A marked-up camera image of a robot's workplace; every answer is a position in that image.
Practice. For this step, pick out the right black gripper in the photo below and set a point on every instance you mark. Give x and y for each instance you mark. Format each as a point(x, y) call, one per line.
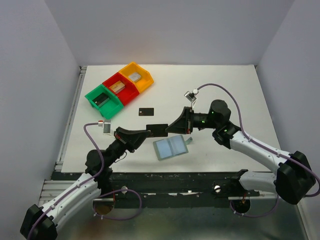
point(180, 125)

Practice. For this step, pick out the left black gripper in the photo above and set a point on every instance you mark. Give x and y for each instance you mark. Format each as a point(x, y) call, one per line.
point(131, 139)

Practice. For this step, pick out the dark credit card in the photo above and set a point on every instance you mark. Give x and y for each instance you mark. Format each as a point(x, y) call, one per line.
point(157, 130)
point(146, 111)

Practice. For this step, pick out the green card holder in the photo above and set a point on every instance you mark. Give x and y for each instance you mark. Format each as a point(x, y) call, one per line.
point(171, 147)

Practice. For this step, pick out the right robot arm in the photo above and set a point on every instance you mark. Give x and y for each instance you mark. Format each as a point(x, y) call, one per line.
point(290, 175)

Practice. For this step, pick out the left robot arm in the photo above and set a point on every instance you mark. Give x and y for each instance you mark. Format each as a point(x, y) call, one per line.
point(44, 222)

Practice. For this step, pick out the green plastic bin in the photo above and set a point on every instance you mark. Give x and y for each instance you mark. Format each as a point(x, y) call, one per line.
point(110, 108)

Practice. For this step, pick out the red plastic bin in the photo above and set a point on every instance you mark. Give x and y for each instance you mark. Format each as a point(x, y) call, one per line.
point(128, 93)

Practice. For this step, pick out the metal block in green bin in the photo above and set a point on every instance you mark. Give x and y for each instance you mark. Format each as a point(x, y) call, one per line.
point(101, 99)

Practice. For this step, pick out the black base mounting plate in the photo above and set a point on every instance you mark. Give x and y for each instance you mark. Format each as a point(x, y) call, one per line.
point(174, 189)

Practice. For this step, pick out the metal block in red bin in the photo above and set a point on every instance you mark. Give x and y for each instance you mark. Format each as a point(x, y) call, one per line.
point(117, 87)

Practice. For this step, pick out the metal block in yellow bin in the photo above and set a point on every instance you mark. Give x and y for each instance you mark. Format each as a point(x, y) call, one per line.
point(135, 77)

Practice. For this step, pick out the yellow plastic bin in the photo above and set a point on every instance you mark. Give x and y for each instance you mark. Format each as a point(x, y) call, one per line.
point(146, 80)

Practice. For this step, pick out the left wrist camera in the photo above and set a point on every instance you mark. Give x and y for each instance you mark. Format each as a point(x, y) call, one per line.
point(106, 126)

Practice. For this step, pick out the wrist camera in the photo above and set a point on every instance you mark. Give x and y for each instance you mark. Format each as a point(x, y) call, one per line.
point(191, 96)
point(106, 126)

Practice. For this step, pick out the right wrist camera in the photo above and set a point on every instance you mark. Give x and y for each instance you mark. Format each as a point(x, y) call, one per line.
point(191, 96)

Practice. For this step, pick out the aluminium rail frame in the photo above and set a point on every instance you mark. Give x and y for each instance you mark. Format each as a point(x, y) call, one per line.
point(237, 85)

